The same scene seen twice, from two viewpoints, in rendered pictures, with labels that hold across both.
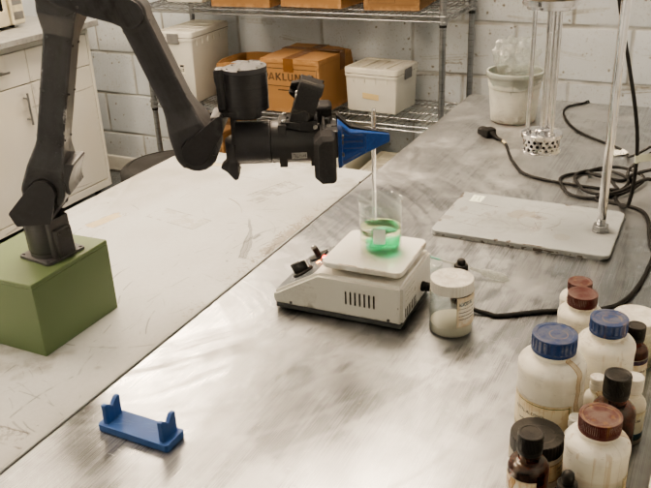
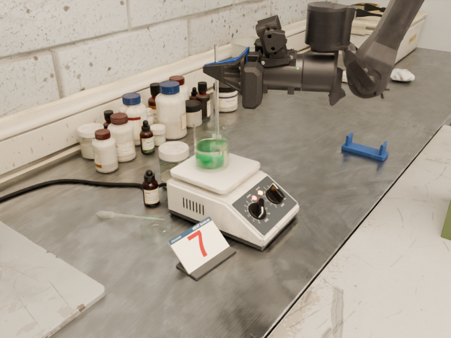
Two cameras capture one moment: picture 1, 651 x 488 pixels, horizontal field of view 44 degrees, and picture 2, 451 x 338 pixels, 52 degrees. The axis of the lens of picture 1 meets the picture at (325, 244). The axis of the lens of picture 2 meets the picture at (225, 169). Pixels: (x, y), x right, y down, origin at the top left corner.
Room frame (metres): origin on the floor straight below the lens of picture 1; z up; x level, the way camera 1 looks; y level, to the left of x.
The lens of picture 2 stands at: (1.73, 0.06, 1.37)
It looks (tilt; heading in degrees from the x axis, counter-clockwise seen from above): 28 degrees down; 189
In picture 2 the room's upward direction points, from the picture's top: straight up
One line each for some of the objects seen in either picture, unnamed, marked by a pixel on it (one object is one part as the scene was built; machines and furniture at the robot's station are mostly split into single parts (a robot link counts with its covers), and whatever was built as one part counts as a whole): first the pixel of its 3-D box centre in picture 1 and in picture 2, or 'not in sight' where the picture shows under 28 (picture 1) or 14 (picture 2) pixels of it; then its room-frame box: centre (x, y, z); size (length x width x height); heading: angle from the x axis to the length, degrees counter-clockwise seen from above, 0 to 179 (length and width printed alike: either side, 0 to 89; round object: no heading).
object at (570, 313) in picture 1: (578, 327); (121, 136); (0.86, -0.31, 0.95); 0.06 x 0.06 x 0.10
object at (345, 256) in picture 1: (375, 253); (215, 168); (1.03, -0.07, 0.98); 0.12 x 0.12 x 0.01; 65
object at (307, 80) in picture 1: (302, 101); (275, 40); (1.03, 0.02, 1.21); 0.07 x 0.06 x 0.07; 0
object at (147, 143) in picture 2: not in sight; (146, 136); (0.82, -0.27, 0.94); 0.03 x 0.03 x 0.08
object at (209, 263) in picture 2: not in sight; (203, 246); (1.17, -0.07, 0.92); 0.09 x 0.06 x 0.04; 147
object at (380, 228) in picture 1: (379, 226); (212, 146); (1.03, -0.08, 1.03); 0.07 x 0.06 x 0.08; 34
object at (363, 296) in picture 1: (358, 277); (227, 194); (1.04, -0.05, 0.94); 0.22 x 0.13 x 0.08; 65
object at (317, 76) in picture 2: (245, 142); (324, 74); (1.02, 0.10, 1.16); 0.07 x 0.06 x 0.09; 90
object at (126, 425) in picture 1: (139, 420); (365, 145); (0.75, 0.22, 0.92); 0.10 x 0.03 x 0.04; 62
